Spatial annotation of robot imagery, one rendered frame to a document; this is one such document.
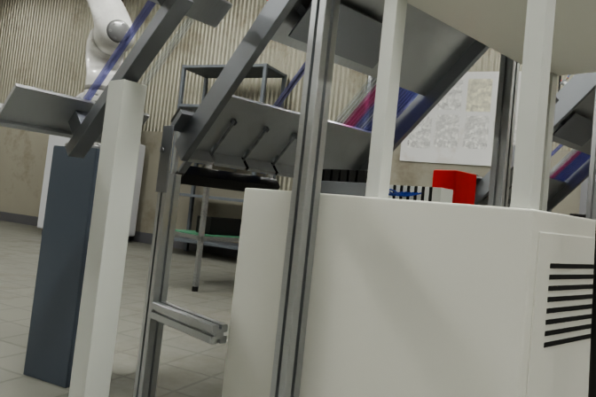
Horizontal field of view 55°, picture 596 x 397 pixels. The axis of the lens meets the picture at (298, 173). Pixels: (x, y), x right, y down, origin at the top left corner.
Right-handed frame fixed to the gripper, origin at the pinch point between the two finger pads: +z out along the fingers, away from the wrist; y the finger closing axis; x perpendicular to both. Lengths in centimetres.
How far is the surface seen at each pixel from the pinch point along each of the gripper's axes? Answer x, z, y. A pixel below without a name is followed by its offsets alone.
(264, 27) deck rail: 93, -4, 20
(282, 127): 74, 29, 20
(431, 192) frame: 121, 38, 3
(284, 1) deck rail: 96, -8, 14
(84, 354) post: 114, 38, 84
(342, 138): 68, 44, 2
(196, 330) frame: 115, 45, 63
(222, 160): 76, 30, 39
